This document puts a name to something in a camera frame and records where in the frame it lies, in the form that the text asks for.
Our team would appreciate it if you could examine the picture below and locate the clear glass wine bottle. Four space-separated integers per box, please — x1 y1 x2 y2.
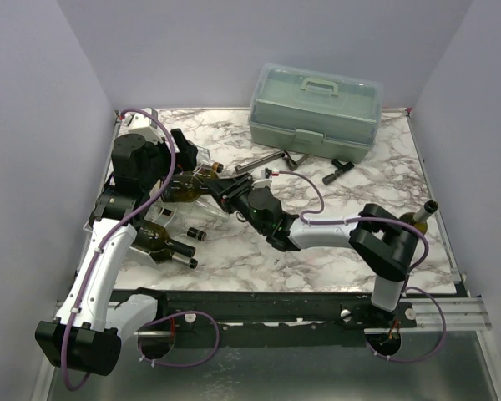
161 197 230 223

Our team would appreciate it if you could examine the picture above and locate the dark green white-label bottle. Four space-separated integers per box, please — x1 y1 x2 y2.
160 174 209 203

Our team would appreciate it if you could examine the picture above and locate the clear acrylic wine rack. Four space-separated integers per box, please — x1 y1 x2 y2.
87 134 206 269

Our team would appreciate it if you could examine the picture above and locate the olive green wine bottle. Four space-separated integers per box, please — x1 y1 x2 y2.
132 220 196 257

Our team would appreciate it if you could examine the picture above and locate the green bottle silver neck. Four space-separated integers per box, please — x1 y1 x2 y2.
399 200 439 235

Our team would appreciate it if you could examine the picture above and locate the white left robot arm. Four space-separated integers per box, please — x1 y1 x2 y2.
34 129 198 376

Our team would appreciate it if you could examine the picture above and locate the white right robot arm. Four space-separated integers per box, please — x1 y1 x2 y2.
205 174 428 327

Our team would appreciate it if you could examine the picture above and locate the clear bottle with cork stopper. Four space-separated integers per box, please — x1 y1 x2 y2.
196 146 224 173

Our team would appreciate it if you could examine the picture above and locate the green bottle in rack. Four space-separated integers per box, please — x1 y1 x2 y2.
146 249 198 269

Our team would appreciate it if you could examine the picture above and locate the grey metal rod tool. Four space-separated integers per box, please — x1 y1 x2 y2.
235 150 309 174

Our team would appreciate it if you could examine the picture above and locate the black corkscrew tool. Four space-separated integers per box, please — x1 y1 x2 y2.
321 159 355 185

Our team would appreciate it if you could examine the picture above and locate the green plastic toolbox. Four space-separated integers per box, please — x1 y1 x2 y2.
248 64 382 164

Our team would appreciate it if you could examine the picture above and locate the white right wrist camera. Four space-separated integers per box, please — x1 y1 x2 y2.
252 168 280 190

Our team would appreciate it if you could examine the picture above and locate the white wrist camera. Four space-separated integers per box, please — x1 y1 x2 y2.
122 112 163 143
252 168 280 190

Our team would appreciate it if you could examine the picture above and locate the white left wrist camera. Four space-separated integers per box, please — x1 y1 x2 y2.
122 112 163 143

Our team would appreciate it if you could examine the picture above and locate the black metal base rail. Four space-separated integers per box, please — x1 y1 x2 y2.
108 287 418 348

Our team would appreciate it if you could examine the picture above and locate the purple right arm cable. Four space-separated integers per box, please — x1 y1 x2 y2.
271 169 448 363

